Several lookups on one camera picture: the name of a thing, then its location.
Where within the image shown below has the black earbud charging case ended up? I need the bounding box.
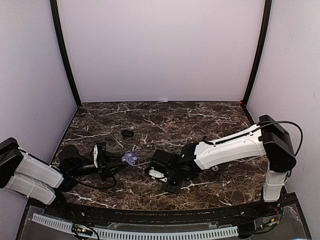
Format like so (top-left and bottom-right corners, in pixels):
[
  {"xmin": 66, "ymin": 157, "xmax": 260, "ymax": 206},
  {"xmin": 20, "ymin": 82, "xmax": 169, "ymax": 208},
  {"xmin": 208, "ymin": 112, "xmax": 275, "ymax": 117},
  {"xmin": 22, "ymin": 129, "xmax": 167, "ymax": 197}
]
[{"xmin": 121, "ymin": 129, "xmax": 134, "ymax": 138}]

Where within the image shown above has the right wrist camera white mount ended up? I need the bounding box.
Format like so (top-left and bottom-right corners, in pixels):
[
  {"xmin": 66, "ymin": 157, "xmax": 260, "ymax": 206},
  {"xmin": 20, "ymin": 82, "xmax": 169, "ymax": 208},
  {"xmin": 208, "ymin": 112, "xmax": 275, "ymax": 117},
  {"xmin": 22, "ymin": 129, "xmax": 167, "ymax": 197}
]
[{"xmin": 145, "ymin": 168, "xmax": 168, "ymax": 183}]

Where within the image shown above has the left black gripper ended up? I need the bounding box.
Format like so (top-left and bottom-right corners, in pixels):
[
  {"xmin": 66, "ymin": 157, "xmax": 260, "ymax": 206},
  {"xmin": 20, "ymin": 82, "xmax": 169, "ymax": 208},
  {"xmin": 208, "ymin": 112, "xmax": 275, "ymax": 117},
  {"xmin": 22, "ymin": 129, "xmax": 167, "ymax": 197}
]
[{"xmin": 70, "ymin": 151, "xmax": 128, "ymax": 182}]

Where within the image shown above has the purple charging case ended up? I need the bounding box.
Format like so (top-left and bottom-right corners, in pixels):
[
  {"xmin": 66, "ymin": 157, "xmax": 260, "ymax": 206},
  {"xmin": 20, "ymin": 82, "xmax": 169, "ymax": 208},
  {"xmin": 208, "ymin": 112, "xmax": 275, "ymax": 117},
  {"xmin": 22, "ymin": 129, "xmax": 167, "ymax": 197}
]
[{"xmin": 121, "ymin": 150, "xmax": 139, "ymax": 167}]

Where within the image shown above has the black frame post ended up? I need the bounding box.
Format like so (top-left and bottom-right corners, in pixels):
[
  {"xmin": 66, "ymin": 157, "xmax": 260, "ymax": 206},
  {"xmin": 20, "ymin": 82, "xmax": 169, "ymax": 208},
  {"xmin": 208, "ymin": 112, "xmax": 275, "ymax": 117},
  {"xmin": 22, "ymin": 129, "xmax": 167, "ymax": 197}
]
[
  {"xmin": 241, "ymin": 0, "xmax": 272, "ymax": 106},
  {"xmin": 49, "ymin": 0, "xmax": 82, "ymax": 108}
]

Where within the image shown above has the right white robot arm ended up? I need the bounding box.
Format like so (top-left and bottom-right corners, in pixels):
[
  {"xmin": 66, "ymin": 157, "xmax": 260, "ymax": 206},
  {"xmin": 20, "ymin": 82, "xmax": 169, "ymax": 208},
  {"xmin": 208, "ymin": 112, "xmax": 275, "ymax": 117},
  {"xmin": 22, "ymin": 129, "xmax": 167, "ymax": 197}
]
[{"xmin": 146, "ymin": 115, "xmax": 299, "ymax": 217}]

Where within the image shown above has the right black frame post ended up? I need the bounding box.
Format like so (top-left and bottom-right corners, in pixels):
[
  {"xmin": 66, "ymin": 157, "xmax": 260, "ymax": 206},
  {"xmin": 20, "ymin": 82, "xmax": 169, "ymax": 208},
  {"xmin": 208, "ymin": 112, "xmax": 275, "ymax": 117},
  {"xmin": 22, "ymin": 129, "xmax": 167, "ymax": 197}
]
[{"xmin": 241, "ymin": 0, "xmax": 272, "ymax": 106}]

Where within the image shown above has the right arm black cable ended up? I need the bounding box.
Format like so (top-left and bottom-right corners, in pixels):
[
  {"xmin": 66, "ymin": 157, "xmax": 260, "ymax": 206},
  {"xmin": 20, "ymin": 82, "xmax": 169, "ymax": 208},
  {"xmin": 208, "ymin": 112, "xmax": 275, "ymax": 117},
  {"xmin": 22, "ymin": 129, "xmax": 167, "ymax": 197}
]
[{"xmin": 202, "ymin": 120, "xmax": 304, "ymax": 161}]

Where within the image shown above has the white slotted cable duct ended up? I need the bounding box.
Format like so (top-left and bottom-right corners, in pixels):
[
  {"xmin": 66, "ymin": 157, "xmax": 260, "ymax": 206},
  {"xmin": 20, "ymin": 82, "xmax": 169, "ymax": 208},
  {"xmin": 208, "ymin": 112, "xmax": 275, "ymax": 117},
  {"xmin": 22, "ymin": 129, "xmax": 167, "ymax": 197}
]
[{"xmin": 31, "ymin": 213, "xmax": 239, "ymax": 240}]

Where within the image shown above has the left black frame post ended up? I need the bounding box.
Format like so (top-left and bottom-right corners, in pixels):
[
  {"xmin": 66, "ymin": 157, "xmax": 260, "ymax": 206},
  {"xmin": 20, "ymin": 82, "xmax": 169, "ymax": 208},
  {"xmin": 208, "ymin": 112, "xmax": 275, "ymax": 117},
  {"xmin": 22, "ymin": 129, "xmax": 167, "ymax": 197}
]
[{"xmin": 49, "ymin": 0, "xmax": 82, "ymax": 108}]

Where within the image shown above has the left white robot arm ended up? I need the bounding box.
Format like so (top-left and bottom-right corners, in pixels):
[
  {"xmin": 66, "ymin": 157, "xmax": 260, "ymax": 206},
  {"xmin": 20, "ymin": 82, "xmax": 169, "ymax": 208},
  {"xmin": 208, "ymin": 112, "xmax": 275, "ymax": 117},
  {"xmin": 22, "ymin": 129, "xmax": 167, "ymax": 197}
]
[{"xmin": 0, "ymin": 137, "xmax": 138, "ymax": 218}]

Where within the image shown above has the white earbud near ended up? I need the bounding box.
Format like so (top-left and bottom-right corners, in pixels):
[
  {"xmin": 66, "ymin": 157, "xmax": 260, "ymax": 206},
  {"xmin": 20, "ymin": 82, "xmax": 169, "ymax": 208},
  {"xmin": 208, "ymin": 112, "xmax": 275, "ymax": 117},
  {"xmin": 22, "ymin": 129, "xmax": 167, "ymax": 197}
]
[{"xmin": 212, "ymin": 166, "xmax": 219, "ymax": 172}]

